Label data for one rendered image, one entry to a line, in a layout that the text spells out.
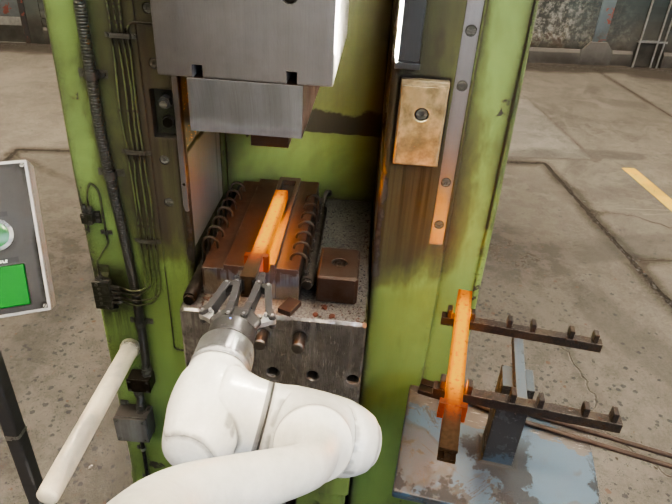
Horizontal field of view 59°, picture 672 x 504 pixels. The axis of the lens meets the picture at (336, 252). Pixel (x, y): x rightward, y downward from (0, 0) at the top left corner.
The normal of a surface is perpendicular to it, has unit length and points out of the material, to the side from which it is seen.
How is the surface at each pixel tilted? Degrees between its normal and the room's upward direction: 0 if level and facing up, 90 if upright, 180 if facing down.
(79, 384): 0
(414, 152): 90
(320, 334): 90
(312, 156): 90
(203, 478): 41
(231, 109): 90
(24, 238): 60
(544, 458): 0
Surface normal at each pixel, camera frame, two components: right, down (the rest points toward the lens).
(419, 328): -0.07, 0.52
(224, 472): 0.68, -0.70
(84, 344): 0.05, -0.85
